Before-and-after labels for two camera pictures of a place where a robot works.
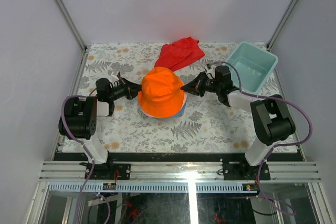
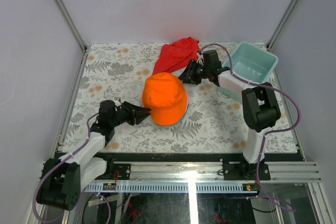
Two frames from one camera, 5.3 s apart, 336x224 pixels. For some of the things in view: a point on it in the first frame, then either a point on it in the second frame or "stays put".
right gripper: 196,86 → 186,76
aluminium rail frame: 60,177 stays put
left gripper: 132,89 → 137,113
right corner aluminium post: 289,10 stays put
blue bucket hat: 178,116 → 176,124
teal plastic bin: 255,64 stays put
